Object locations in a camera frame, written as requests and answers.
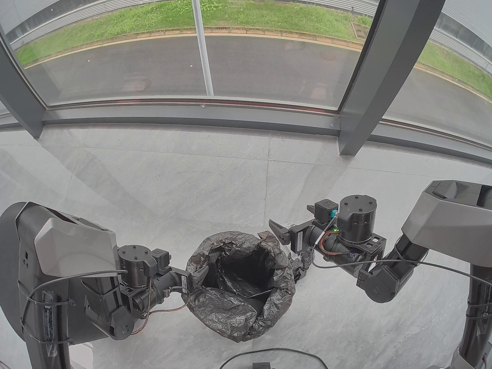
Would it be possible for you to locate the black plastic bag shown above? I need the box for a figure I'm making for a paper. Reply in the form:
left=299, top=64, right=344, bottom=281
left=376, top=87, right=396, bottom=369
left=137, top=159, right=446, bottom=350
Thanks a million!
left=185, top=230, right=297, bottom=343

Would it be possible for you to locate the window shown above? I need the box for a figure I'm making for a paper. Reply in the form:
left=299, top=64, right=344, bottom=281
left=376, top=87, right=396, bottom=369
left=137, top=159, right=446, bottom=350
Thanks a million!
left=0, top=0, right=492, bottom=157

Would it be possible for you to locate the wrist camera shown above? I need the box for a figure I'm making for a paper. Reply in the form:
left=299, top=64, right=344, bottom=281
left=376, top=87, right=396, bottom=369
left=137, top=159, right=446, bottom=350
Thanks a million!
left=151, top=248, right=171, bottom=274
left=307, top=198, right=339, bottom=230

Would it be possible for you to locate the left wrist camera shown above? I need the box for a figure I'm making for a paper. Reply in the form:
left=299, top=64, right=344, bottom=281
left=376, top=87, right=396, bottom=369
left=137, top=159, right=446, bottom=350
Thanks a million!
left=151, top=248, right=171, bottom=274

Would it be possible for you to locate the black cable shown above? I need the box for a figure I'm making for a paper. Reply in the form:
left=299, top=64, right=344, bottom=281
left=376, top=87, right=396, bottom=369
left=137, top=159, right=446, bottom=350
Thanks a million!
left=311, top=241, right=492, bottom=285
left=219, top=347, right=328, bottom=369
left=19, top=269, right=128, bottom=345

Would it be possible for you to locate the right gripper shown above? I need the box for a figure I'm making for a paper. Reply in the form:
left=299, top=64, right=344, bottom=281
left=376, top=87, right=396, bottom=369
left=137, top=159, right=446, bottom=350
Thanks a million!
left=269, top=219, right=360, bottom=269

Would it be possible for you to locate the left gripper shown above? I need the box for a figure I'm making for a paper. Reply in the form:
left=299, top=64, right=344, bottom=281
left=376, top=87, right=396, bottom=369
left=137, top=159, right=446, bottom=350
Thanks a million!
left=151, top=266, right=210, bottom=303

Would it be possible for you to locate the crumpled black plastic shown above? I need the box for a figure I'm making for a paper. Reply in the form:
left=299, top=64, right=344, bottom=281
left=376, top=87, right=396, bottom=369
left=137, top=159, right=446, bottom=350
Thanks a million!
left=289, top=250, right=315, bottom=282

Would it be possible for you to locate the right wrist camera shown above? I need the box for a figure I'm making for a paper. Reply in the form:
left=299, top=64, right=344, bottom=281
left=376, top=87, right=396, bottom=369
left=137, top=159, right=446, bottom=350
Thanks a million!
left=307, top=198, right=339, bottom=230

